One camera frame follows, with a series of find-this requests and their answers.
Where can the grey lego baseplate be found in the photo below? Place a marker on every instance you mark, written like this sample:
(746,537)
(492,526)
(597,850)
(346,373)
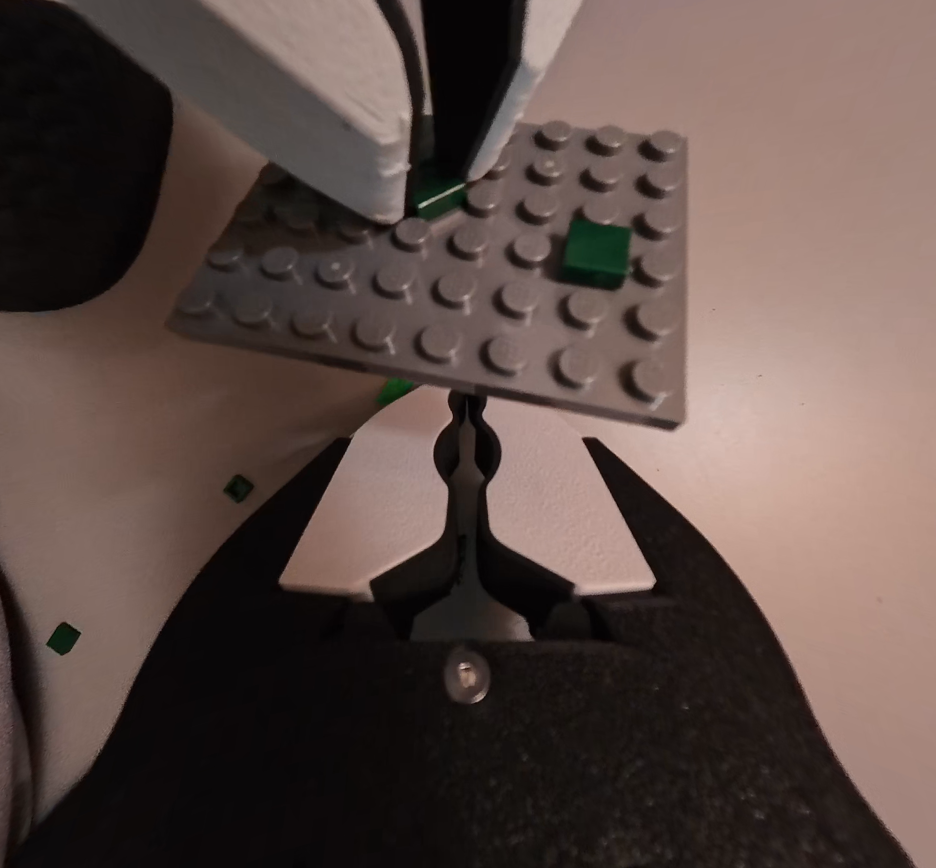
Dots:
(439,298)

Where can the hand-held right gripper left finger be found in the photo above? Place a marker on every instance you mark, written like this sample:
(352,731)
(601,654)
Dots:
(365,517)

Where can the black wrist rest pad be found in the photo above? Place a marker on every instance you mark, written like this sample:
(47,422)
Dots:
(73,151)

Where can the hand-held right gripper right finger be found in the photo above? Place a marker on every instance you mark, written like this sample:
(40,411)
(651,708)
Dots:
(563,510)

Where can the bright green lego plate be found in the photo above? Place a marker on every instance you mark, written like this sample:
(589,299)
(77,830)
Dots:
(395,393)

